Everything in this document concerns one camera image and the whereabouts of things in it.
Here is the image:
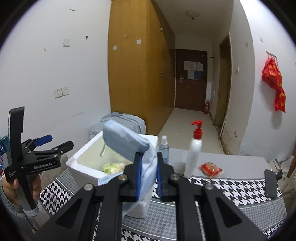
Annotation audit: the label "green wet wipes packet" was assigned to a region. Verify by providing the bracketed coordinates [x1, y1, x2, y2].
[102, 162, 126, 175]

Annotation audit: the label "blue face mask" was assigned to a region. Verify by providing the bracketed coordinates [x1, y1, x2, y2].
[97, 119, 159, 217]

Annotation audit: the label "person's left hand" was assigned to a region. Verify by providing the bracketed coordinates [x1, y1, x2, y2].
[2, 172, 43, 207]

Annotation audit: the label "white styrofoam box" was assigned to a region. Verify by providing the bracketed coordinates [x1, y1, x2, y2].
[66, 131, 159, 219]

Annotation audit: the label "houndstooth table runner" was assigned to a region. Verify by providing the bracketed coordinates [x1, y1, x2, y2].
[41, 170, 287, 240]

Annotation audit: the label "red snack packet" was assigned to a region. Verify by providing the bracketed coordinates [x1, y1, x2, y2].
[199, 162, 223, 178]

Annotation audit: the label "white pump bottle red top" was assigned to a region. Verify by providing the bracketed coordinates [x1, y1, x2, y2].
[184, 120, 203, 178]

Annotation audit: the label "black smartphone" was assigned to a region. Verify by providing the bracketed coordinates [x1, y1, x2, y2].
[264, 169, 278, 199]

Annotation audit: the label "grey-blue cloth bundle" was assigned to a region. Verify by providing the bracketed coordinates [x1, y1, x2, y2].
[89, 112, 147, 139]

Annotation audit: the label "blue spray bottle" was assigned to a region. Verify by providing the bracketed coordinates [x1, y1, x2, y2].
[159, 136, 169, 164]

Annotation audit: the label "red fire extinguisher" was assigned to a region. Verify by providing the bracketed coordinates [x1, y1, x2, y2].
[204, 100, 210, 114]

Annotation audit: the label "wooden wardrobe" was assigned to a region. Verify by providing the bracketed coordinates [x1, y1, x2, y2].
[108, 1, 176, 136]

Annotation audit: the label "brown side door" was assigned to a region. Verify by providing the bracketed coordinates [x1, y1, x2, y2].
[214, 34, 232, 128]

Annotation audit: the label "red hanging bags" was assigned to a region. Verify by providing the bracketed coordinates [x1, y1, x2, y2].
[261, 57, 286, 113]

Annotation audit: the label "dark brown entrance door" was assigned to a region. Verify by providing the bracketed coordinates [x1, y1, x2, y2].
[175, 49, 208, 111]

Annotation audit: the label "ceiling lamp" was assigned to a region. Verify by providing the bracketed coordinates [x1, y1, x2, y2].
[185, 10, 200, 20]

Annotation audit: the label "wall socket pair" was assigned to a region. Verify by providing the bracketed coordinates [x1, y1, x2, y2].
[54, 86, 69, 98]

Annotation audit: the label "white wall switch plate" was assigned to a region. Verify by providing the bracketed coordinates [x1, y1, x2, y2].
[63, 39, 71, 47]

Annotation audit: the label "wall coat hook rail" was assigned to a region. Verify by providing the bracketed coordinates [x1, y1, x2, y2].
[266, 51, 277, 60]

